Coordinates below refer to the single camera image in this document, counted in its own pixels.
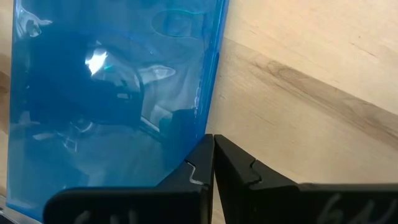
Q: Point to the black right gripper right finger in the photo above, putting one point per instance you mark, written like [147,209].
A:
[311,205]

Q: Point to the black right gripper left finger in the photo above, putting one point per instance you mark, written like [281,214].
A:
[140,205]

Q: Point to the blue plastic disc case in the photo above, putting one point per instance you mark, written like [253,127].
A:
[93,124]

